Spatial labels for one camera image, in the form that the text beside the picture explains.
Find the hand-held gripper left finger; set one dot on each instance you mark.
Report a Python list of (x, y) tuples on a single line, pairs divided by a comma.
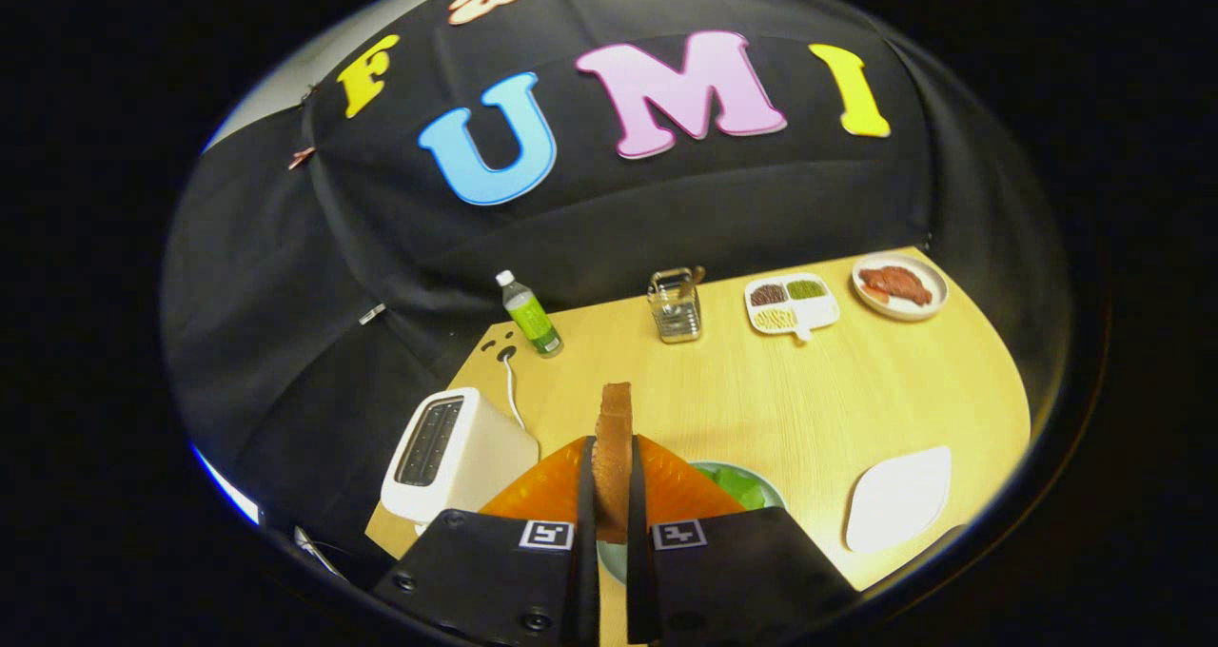
[(588, 580)]

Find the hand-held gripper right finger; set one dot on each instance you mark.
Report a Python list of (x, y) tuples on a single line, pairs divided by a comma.
[(638, 590)]

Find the bread slice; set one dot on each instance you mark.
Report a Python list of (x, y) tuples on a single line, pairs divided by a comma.
[(614, 457)]

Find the green lettuce leaf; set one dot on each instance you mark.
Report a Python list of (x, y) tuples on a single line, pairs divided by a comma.
[(737, 487)]

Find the pale green plate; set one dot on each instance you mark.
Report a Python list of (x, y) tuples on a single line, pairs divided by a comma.
[(611, 561)]

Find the white toaster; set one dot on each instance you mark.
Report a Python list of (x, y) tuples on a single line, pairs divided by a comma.
[(485, 461)]

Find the green label drink bottle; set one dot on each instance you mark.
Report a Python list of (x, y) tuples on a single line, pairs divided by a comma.
[(533, 322)]

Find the white leaf-shaped dish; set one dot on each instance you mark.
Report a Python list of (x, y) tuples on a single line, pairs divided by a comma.
[(899, 499)]

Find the pile of yellow beans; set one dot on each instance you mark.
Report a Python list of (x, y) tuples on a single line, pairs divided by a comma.
[(775, 319)]

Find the pile of dark red beans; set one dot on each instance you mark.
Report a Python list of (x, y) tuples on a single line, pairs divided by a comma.
[(768, 295)]

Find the white divided dish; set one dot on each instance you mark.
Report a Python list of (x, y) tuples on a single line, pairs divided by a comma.
[(818, 314)]

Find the white cloth clip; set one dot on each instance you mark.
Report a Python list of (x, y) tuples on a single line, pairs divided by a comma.
[(372, 315)]

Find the pile of green beans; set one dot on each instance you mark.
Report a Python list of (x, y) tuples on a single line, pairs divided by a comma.
[(806, 289)]

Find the round white plate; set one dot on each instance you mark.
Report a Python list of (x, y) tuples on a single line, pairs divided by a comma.
[(904, 312)]

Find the red meat slice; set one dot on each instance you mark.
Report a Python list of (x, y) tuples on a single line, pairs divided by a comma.
[(899, 284)]

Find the red cloth clip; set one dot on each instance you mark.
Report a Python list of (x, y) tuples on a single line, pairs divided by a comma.
[(302, 158)]

